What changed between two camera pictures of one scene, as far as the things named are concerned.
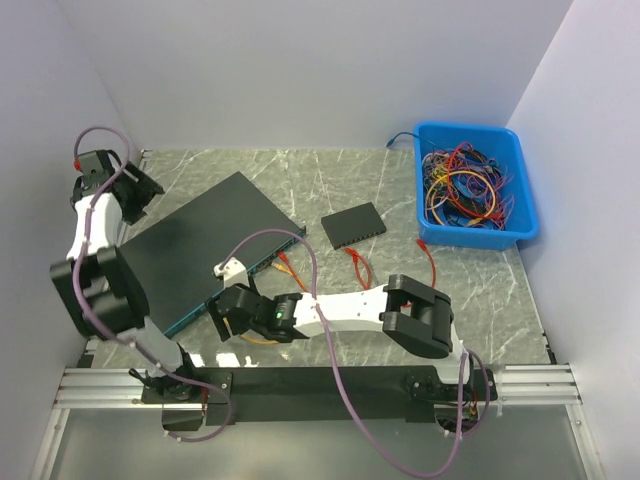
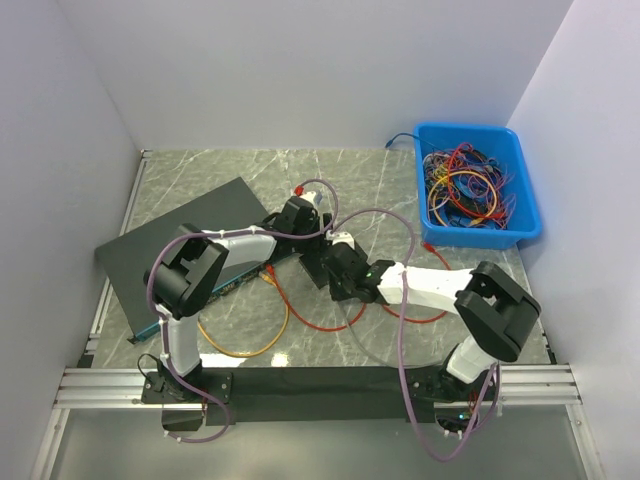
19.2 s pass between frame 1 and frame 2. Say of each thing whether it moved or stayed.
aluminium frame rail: stayed
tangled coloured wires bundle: stayed
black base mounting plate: stayed
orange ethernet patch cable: moved
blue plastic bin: stayed
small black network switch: moved
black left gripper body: moved
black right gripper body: moved
